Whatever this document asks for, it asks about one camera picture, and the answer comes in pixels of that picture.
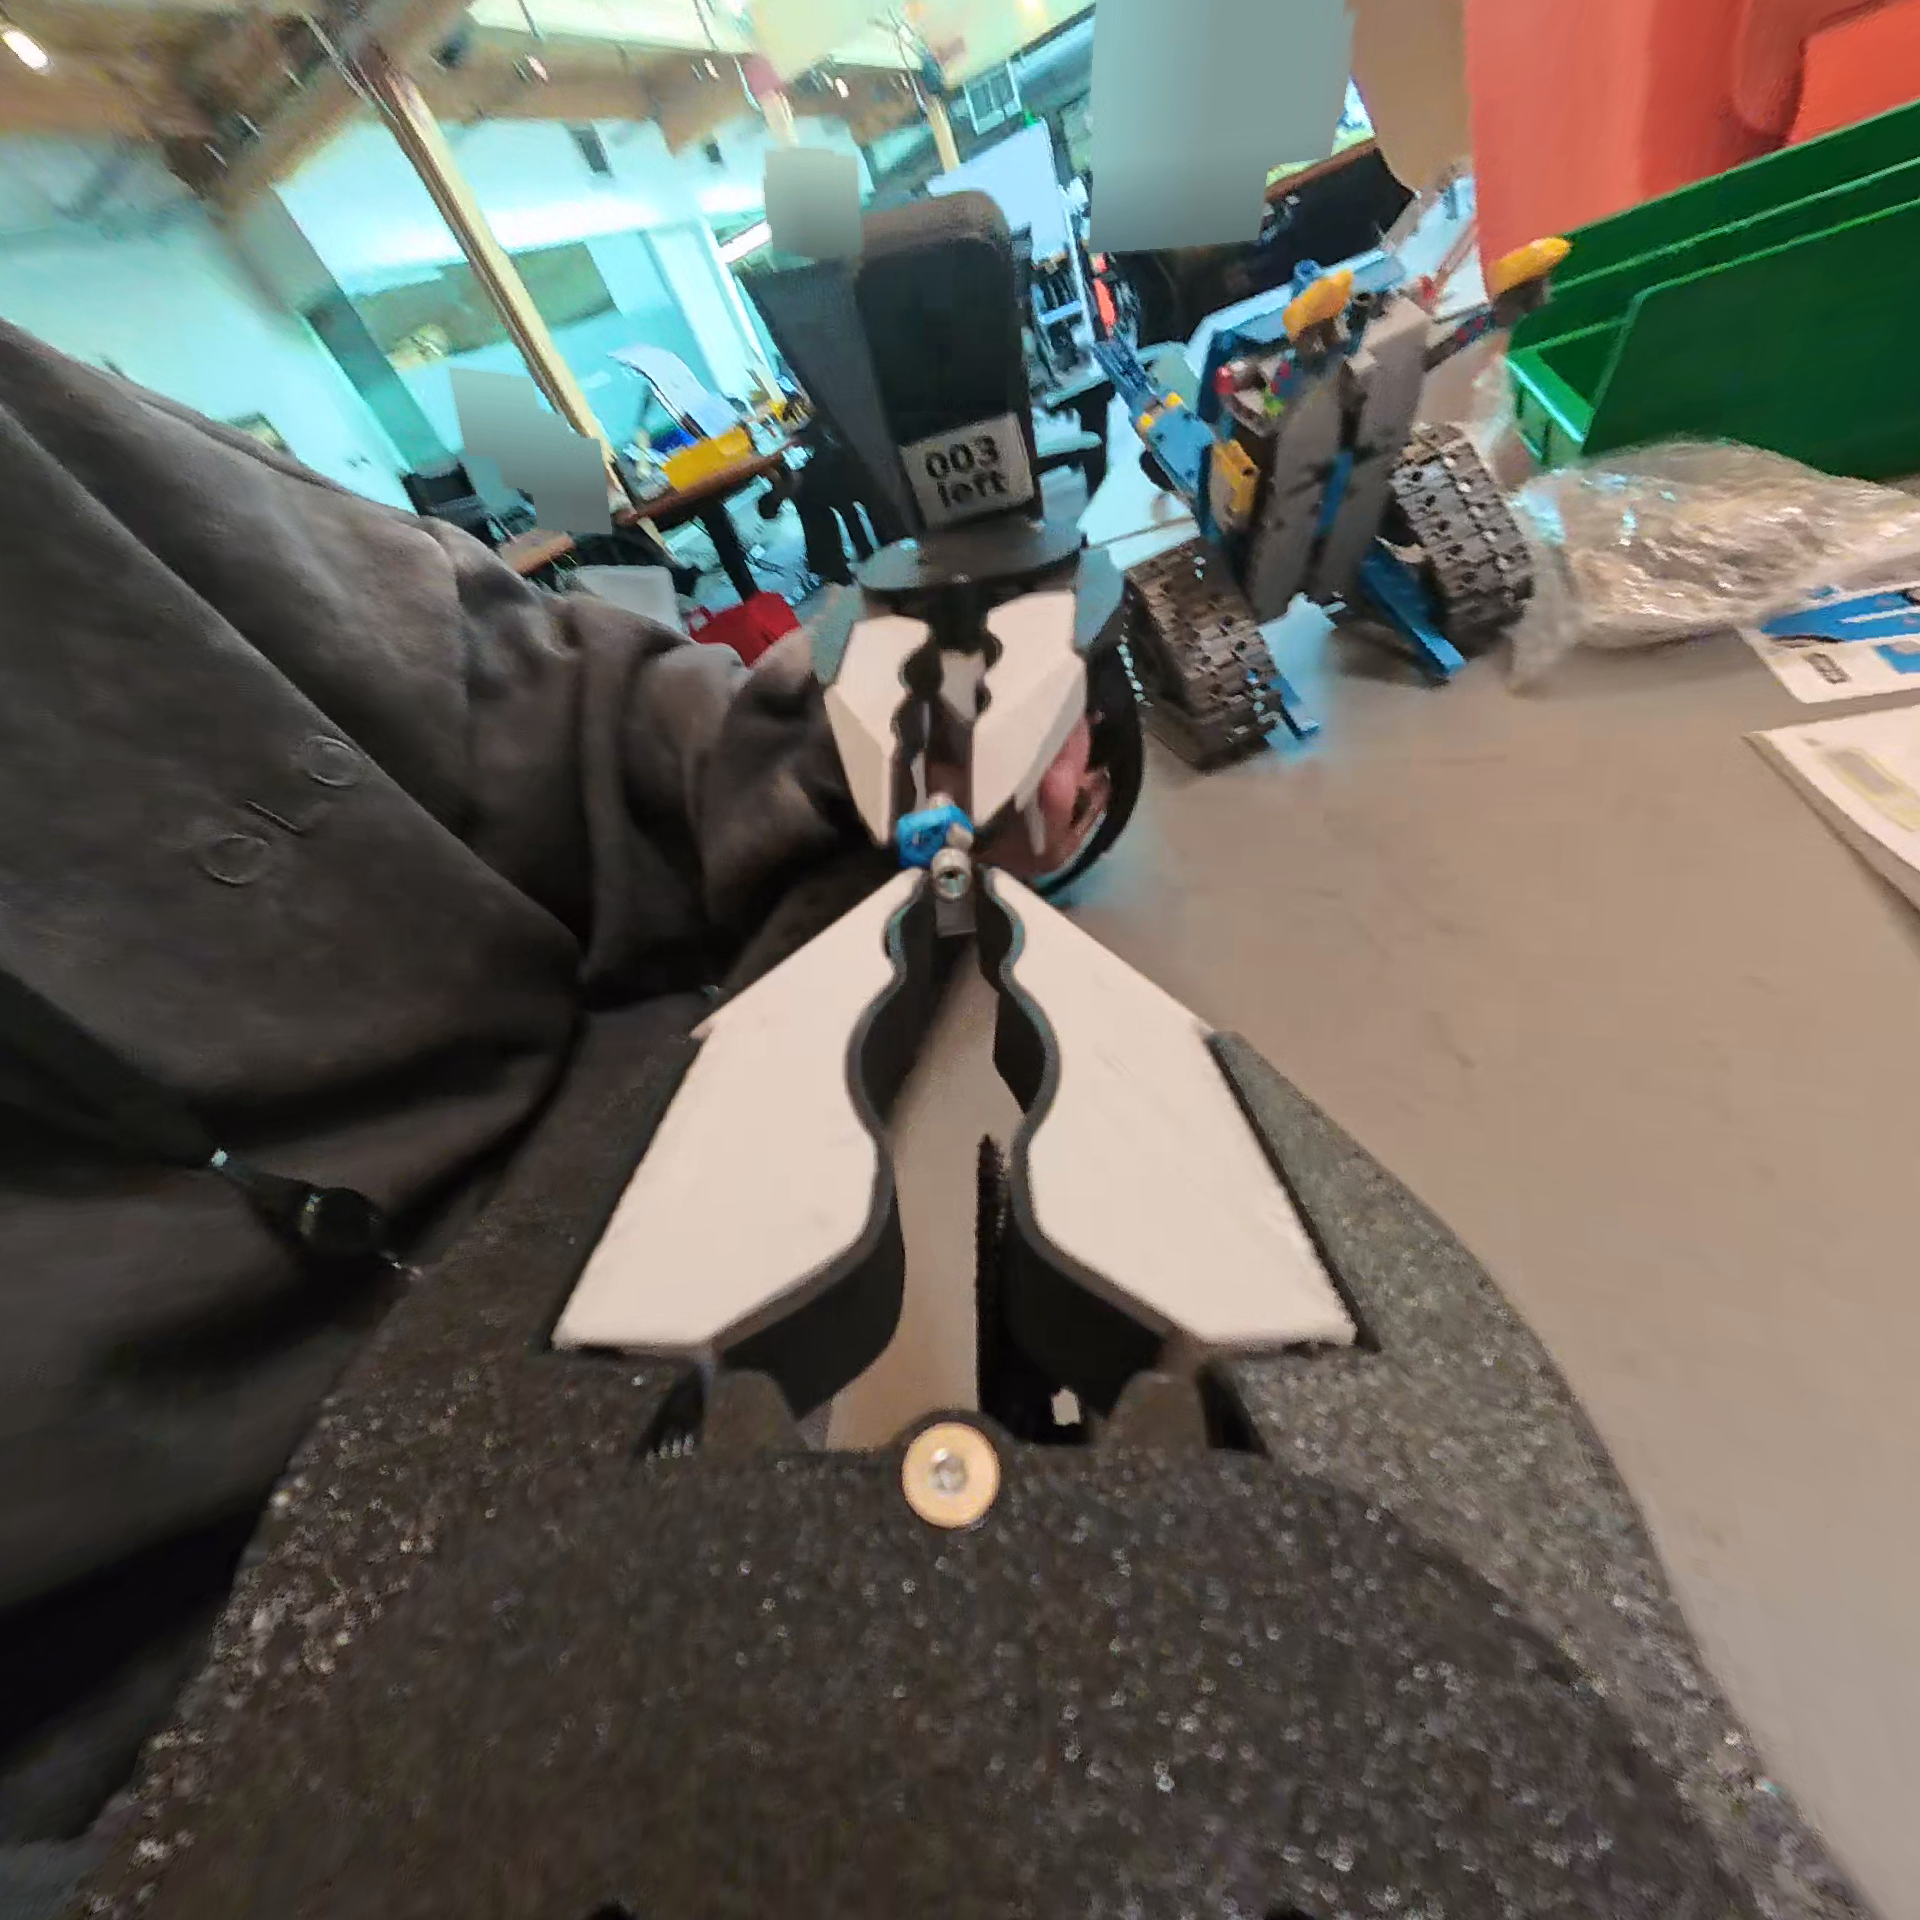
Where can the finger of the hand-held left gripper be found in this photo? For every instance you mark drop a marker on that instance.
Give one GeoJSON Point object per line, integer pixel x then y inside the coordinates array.
{"type": "Point", "coordinates": [1027, 704]}
{"type": "Point", "coordinates": [870, 720]}

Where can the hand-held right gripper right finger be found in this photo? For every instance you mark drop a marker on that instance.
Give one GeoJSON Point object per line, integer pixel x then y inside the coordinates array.
{"type": "Point", "coordinates": [1171, 1200]}

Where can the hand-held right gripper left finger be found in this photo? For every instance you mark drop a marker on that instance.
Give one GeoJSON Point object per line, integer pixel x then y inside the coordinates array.
{"type": "Point", "coordinates": [721, 1200]}

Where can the small blue two-hole beam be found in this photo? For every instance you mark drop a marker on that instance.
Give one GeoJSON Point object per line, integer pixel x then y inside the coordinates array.
{"type": "Point", "coordinates": [932, 834]}

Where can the person's left forearm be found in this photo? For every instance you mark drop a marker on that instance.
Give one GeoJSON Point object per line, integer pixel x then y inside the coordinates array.
{"type": "Point", "coordinates": [721, 796]}

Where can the grey desk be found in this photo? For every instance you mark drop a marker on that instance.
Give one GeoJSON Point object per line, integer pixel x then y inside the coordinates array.
{"type": "Point", "coordinates": [1501, 1050]}

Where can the person's left hand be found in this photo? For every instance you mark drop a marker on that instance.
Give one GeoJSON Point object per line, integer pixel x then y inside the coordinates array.
{"type": "Point", "coordinates": [1081, 796]}

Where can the blue tracked toy robot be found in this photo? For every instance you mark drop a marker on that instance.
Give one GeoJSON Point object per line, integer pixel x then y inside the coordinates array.
{"type": "Point", "coordinates": [1321, 452]}

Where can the person's dark hoodie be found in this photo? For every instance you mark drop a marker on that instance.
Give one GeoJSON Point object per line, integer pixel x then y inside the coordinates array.
{"type": "Point", "coordinates": [226, 750]}

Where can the clear plastic bag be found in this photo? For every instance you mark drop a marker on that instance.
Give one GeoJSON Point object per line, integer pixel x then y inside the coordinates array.
{"type": "Point", "coordinates": [1694, 541]}

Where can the orange felt tote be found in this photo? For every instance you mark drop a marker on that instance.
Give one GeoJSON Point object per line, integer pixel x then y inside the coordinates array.
{"type": "Point", "coordinates": [1621, 106]}

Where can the green storage bin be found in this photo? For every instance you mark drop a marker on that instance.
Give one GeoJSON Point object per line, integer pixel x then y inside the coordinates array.
{"type": "Point", "coordinates": [1725, 331]}

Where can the instruction booklet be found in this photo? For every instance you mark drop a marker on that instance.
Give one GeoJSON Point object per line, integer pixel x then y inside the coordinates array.
{"type": "Point", "coordinates": [1862, 796]}

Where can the blue sticker sheet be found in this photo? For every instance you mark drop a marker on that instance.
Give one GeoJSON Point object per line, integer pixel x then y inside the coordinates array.
{"type": "Point", "coordinates": [1846, 629]}

